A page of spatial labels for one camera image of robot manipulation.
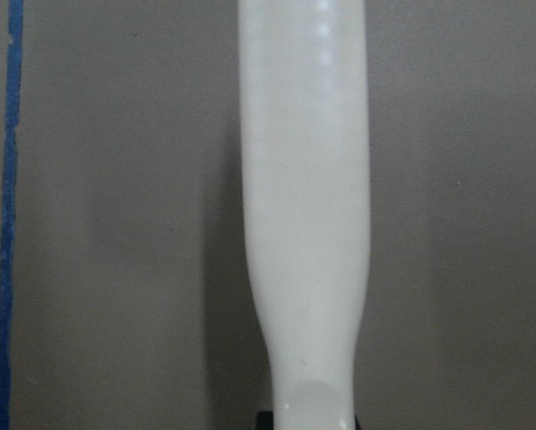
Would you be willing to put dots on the beige brush black bristles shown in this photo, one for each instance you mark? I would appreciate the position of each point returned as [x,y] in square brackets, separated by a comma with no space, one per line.
[306,197]

